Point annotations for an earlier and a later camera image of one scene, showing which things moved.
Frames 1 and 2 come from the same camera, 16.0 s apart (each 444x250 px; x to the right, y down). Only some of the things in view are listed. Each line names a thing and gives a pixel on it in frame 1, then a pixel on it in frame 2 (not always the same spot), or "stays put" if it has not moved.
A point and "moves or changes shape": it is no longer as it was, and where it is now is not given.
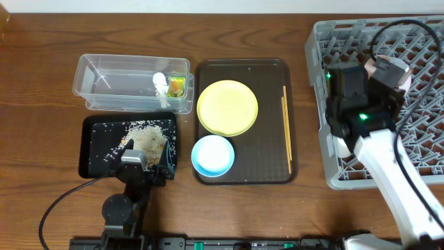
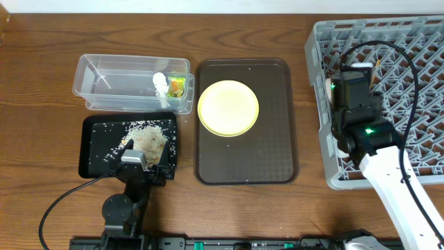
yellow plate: x=227 y=107 stays put
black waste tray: x=100 y=139 stays put
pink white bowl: x=369 y=71 moves or changes shape
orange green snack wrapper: x=175 y=87 stays put
